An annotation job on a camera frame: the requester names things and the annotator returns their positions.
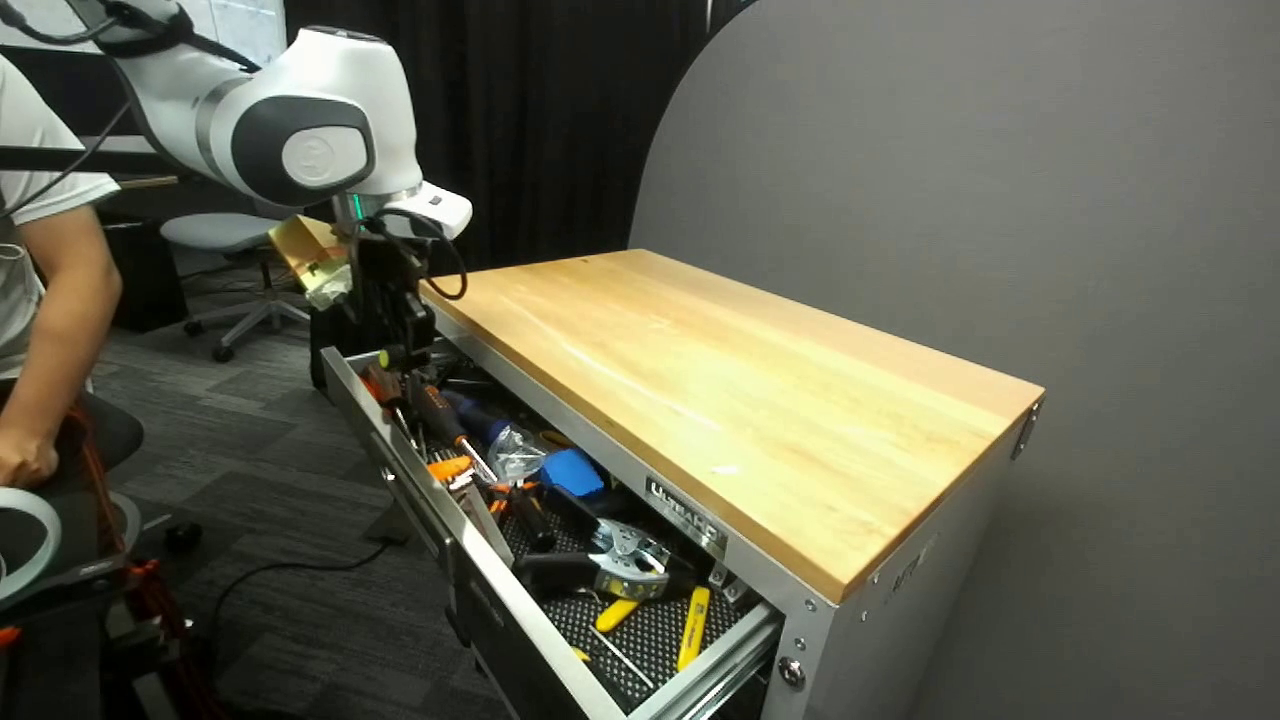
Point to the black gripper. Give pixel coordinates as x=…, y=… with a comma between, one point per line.
x=384, y=303

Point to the steel tool drawer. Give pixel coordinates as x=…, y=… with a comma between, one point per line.
x=514, y=555

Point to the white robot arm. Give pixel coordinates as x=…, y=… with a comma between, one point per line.
x=326, y=117

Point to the person's forearm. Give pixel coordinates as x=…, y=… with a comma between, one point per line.
x=74, y=317

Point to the blue tool in drawer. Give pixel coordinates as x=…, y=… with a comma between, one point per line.
x=574, y=473

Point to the person's hand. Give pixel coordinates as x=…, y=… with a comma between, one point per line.
x=25, y=457

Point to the tan wrist mounted box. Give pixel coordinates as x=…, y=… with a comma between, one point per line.
x=318, y=259

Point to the grey office chair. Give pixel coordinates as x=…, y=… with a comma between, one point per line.
x=232, y=236

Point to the black curtain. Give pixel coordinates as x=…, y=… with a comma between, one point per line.
x=538, y=111

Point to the white t-shirt person torso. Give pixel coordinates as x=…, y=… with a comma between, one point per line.
x=25, y=193

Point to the white round hoop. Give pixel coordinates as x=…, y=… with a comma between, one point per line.
x=36, y=526

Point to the steel tool cabinet wooden top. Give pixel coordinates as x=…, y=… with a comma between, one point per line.
x=835, y=469

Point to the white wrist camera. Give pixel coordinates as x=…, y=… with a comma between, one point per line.
x=422, y=213

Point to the orange black handled screwdriver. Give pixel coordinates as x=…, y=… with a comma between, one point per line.
x=438, y=414

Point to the yellow handled screwdriver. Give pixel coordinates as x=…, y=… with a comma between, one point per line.
x=613, y=613

